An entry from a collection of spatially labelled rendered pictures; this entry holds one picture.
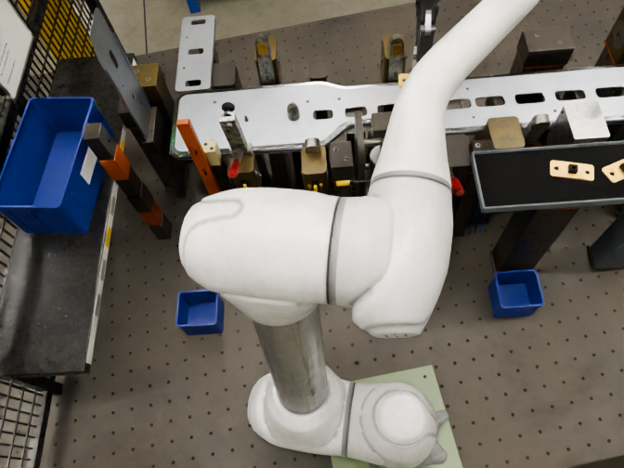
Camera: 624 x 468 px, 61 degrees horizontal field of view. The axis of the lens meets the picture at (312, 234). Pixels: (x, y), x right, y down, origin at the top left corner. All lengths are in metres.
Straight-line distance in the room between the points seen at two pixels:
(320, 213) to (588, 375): 1.08
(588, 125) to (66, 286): 1.22
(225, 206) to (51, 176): 0.90
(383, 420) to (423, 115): 0.62
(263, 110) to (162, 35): 1.91
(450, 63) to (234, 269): 0.37
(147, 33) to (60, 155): 1.92
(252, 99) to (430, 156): 0.91
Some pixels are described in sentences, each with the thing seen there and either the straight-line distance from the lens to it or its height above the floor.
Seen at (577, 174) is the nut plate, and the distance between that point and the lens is 1.20.
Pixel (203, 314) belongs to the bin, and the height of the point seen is 0.70.
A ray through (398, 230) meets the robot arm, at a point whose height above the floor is 1.57.
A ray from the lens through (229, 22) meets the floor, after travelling 3.26.
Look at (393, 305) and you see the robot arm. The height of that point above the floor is 1.55.
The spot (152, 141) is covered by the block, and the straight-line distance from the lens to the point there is 1.47.
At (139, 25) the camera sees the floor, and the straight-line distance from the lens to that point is 3.42.
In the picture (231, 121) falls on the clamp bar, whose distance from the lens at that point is 1.17.
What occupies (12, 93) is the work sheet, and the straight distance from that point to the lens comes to 1.51.
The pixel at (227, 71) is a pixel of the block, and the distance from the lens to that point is 1.60.
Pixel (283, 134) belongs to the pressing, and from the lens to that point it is 1.40.
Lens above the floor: 2.10
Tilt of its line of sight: 63 degrees down
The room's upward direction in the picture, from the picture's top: 10 degrees counter-clockwise
